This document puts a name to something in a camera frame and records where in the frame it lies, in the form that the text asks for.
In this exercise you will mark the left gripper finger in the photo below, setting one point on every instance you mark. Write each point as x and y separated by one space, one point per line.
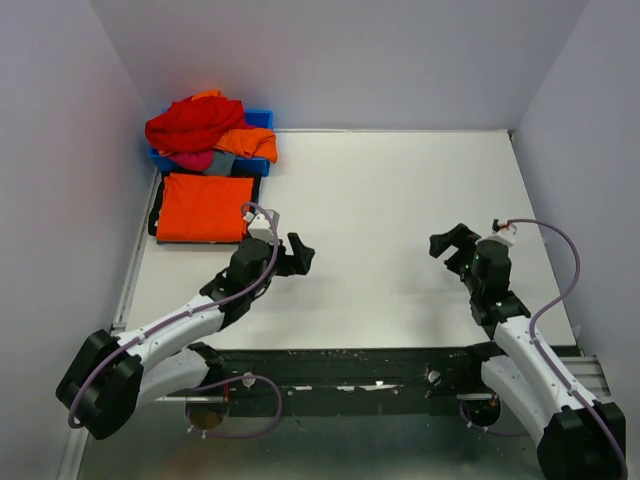
300 251
296 266

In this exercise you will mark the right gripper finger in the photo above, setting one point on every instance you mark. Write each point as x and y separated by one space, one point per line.
460 261
457 237

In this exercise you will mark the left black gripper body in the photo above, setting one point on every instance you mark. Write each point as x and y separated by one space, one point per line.
279 270

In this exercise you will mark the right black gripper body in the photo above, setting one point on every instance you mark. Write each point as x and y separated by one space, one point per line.
472 281

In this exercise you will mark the red t shirt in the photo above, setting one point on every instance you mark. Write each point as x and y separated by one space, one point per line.
194 125

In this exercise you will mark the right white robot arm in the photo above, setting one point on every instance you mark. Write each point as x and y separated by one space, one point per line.
577 435

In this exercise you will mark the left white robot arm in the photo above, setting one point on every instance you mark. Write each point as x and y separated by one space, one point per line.
113 375

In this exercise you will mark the black tray under stack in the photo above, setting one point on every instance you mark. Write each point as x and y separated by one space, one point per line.
256 187

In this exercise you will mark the folded orange t shirt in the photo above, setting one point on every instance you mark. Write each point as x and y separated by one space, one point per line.
202 207

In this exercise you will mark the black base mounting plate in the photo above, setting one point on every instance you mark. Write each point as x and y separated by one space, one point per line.
344 382

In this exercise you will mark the grey crumpled garment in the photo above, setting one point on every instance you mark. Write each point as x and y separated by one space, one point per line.
221 165

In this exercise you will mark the crumpled orange t shirt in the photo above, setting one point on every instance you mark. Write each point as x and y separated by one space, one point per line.
249 142

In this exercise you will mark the blue plastic bin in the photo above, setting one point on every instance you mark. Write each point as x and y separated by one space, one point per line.
259 118

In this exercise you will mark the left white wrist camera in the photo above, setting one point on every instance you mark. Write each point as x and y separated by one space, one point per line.
262 227

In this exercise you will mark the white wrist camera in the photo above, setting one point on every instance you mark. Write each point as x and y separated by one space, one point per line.
503 232
262 227

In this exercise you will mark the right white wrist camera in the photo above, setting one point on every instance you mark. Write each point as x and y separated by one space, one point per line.
503 232

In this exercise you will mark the aluminium extrusion rail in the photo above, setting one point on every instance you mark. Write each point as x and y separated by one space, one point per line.
586 369

